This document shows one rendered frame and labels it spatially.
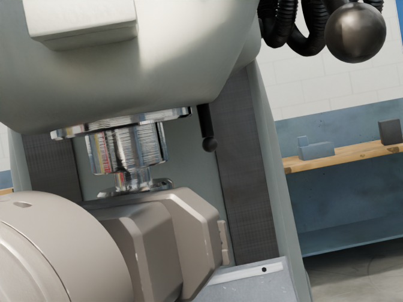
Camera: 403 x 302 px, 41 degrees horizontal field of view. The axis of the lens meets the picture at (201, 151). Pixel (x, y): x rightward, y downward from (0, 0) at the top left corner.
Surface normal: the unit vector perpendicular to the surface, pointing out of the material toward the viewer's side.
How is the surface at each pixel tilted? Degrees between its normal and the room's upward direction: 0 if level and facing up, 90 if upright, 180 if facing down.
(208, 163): 90
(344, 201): 90
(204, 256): 89
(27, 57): 97
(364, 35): 105
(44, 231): 47
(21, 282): 60
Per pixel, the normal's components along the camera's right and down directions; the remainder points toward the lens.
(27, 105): -0.14, 0.79
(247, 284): 0.00, -0.39
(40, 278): 0.77, -0.56
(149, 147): 0.64, -0.07
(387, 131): -0.22, 0.09
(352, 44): -0.30, 0.53
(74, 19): 0.08, 0.04
